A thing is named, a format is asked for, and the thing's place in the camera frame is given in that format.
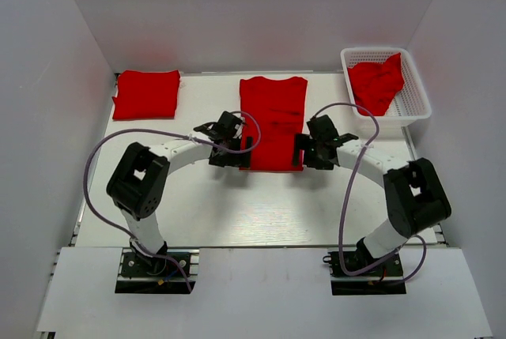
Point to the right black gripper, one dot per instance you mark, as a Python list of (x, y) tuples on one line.
[(300, 143)]

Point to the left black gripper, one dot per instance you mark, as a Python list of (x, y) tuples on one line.
[(239, 160)]

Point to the red t-shirt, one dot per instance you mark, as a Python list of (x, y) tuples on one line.
[(375, 85), (146, 95), (276, 111)]

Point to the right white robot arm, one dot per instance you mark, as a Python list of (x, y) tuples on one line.
[(415, 197)]

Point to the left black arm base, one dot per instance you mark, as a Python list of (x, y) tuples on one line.
[(137, 276)]

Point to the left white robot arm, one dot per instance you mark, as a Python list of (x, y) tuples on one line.
[(137, 184)]

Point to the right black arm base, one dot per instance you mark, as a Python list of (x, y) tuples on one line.
[(386, 279)]

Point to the red t-shirt in basket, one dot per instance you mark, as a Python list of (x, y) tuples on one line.
[(375, 85)]

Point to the white plastic basket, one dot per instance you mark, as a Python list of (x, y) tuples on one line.
[(411, 103)]

